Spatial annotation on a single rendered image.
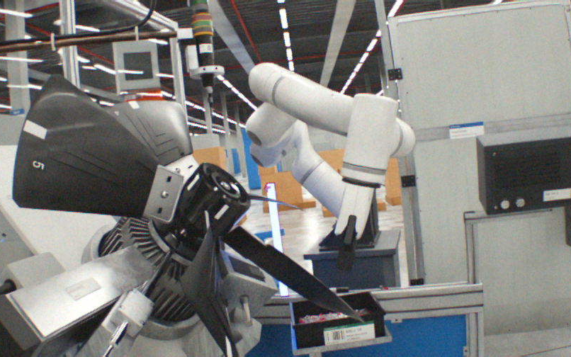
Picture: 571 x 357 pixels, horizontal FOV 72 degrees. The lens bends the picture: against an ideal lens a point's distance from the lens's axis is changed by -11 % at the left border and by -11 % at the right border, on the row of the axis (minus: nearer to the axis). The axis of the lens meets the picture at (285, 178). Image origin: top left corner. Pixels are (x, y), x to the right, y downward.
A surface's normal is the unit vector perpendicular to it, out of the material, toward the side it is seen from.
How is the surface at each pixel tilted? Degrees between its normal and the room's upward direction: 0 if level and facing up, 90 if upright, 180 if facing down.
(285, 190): 90
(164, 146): 46
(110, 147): 82
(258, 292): 125
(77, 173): 86
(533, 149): 105
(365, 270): 90
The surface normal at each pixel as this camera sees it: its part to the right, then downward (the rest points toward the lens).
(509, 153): -0.21, 0.33
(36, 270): 0.66, -0.72
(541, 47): -0.26, 0.08
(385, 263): 0.45, -0.01
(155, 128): 0.14, -0.72
